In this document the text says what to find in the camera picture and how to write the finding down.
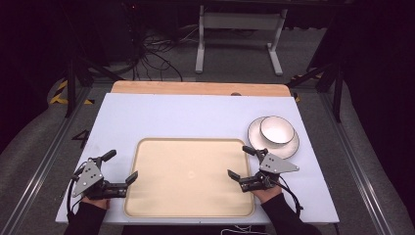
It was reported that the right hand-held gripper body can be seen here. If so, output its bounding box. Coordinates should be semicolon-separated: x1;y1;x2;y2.
239;148;300;194

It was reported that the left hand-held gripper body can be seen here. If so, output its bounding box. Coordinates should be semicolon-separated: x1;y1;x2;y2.
70;157;129;201

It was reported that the person's left hand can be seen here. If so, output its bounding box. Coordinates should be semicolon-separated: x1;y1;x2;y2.
79;195;112;211

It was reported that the person's right hand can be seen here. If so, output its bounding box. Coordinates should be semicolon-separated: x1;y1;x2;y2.
253;185;283;205

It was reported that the white plate with dark rim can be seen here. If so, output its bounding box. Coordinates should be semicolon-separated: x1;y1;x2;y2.
247;116;300;161

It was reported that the white bowl with dark rim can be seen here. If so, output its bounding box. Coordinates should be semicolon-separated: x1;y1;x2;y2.
259;115;297;146

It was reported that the beige rectangular tray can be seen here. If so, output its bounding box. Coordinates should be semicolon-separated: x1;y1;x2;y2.
122;137;256;219

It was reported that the black metal stand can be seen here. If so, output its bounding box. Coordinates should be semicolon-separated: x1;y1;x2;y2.
287;62;346;123
63;55;125;118

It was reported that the yellow black hazard tape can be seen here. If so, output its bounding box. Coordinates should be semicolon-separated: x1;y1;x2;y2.
48;79;96;106

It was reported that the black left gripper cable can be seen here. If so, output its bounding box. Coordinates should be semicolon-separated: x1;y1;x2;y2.
66;164;86;223

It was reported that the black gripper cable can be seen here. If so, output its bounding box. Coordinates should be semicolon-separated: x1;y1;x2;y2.
276;175;304;217
66;164;86;223

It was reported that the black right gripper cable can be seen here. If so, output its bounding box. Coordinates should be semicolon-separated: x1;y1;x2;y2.
276;175;304;217

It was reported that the aluminium floor rail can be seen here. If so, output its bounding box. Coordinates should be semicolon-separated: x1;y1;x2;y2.
317;92;394;235
0;86;93;235

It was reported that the thin white cable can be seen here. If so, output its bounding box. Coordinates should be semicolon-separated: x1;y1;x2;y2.
220;224;269;235

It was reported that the black floor cables bundle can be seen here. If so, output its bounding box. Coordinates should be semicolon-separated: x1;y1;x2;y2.
128;23;204;82

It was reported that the white metal table frame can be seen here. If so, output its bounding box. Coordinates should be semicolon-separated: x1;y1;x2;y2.
195;4;289;76

